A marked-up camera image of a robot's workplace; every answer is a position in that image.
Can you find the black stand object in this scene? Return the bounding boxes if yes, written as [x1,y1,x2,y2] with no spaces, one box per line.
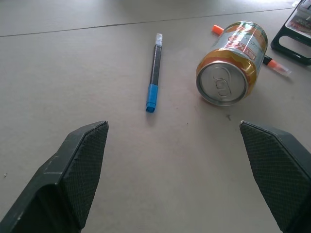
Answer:
[270,0,311,66]

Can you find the orange-capped black marker pen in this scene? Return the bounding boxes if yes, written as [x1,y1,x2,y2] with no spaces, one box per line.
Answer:
[211,24,292,78]

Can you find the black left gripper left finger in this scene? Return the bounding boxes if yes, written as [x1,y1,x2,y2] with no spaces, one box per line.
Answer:
[0,120,109,233]

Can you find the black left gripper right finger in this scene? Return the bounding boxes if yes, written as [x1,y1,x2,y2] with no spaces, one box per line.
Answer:
[239,120,311,233]

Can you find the blue-capped black marker pen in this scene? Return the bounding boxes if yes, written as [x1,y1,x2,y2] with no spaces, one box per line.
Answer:
[145,33,164,114]

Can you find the orange and silver drink can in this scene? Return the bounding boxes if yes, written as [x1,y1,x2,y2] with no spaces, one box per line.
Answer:
[195,21,268,107]

